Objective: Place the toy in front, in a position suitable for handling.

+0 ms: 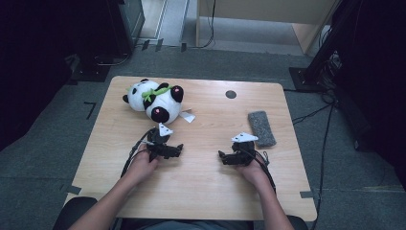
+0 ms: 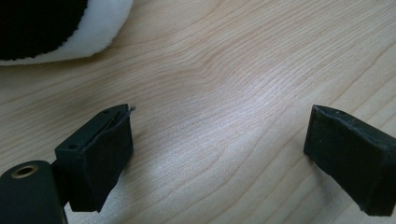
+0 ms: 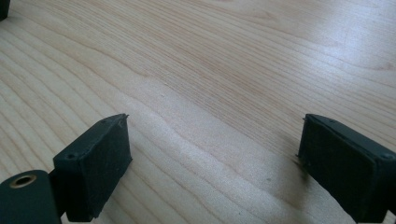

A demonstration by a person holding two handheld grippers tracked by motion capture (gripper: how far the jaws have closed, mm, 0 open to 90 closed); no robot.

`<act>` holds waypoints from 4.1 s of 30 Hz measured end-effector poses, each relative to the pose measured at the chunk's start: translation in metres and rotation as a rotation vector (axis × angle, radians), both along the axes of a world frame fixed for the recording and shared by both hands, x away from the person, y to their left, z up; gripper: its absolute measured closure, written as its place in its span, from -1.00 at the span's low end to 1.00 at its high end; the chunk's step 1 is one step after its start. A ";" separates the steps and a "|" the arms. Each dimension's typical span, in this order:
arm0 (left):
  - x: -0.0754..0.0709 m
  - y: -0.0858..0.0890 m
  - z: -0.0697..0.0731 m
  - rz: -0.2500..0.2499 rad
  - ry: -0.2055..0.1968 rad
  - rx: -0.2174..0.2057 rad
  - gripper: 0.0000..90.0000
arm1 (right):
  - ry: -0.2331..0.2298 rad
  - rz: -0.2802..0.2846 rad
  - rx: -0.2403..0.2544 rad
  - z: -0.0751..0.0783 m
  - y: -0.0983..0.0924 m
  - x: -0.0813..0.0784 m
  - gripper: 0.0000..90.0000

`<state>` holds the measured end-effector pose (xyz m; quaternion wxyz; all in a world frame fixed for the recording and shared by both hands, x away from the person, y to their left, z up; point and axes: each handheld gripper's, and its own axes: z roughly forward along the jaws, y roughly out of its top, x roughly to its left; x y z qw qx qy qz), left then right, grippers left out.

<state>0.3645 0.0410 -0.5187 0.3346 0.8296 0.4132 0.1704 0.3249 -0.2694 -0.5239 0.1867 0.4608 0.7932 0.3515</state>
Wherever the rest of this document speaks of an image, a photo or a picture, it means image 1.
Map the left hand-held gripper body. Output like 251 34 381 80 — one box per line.
147 123 175 162

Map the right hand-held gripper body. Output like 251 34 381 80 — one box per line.
230 131 259 167

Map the panda plush toy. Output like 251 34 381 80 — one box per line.
122 78 196 126

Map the person's right hand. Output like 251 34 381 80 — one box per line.
236 156 273 190

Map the person's left hand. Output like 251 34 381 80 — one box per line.
126 143 161 184

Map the person's grey-blue clothing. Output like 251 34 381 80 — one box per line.
121 218 255 230

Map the black cabinet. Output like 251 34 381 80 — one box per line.
106 0 147 58

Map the black metal stand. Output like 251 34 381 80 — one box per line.
288 0 350 94

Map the light wooden desk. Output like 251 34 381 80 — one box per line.
194 0 340 56

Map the left hand-held gripper black cable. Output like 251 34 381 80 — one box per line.
120 127 155 178

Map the hand-held gripper black cable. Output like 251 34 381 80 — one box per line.
252 149 278 195
120 127 155 178

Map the right hand-held gripper black cable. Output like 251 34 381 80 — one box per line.
252 149 278 195

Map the long black floor cable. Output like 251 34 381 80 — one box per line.
309 104 335 230

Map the black floor base plate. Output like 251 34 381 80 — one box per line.
68 55 112 83

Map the black hanging cable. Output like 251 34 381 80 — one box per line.
188 0 216 50

